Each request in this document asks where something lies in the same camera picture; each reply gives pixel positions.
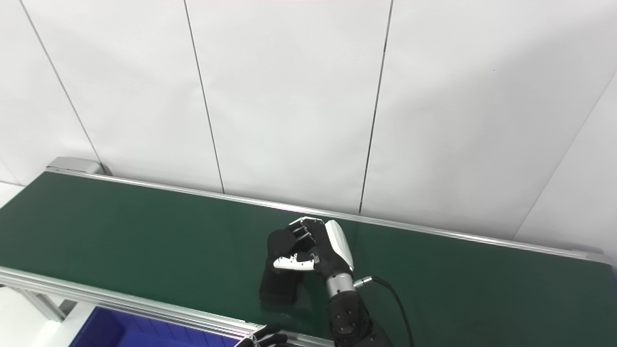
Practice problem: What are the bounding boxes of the aluminium conveyor leg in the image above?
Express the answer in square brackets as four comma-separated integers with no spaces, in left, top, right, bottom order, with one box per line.
[19,288,78,322]

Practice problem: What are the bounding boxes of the black cylinder block part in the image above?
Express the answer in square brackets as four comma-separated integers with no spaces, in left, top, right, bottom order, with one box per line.
[259,229,314,304]

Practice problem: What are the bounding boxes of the blue plastic bin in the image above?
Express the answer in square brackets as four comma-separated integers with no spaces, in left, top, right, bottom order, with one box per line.
[70,307,241,347]

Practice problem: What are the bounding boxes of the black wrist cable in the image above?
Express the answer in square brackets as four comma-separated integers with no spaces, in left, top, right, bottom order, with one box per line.
[354,275,415,347]

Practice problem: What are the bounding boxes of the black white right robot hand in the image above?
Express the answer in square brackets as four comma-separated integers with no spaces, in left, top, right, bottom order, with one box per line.
[273,217,355,280]

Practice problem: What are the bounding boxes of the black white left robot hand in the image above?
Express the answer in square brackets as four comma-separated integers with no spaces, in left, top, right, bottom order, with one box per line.
[236,324,290,347]

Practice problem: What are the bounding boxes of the green belt aluminium conveyor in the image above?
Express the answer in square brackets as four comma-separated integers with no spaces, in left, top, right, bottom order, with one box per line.
[0,157,617,347]

